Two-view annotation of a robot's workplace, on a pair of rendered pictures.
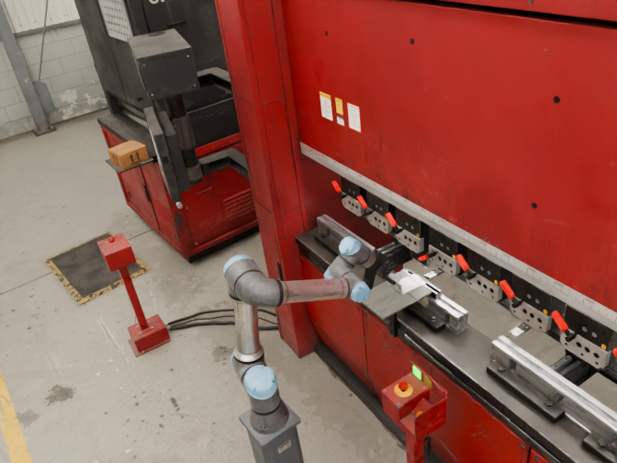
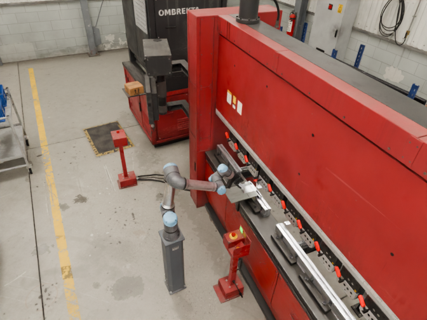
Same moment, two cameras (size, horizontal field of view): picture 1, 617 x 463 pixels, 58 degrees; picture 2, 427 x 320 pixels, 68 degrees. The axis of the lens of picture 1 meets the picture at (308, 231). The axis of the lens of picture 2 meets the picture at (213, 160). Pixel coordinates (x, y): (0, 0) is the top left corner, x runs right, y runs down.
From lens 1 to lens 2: 61 cm
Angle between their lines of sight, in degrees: 6
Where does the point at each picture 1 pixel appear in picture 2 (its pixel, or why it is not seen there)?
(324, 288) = (205, 186)
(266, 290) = (179, 182)
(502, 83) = (295, 119)
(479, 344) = (272, 224)
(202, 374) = (149, 204)
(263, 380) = (171, 218)
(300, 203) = (210, 136)
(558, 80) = (314, 127)
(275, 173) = (201, 120)
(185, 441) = (134, 234)
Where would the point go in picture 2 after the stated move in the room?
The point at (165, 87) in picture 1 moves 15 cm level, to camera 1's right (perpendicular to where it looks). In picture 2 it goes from (155, 72) to (171, 72)
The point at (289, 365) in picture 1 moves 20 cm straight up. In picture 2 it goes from (190, 209) to (190, 199)
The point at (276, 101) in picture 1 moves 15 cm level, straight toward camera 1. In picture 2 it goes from (208, 87) to (206, 94)
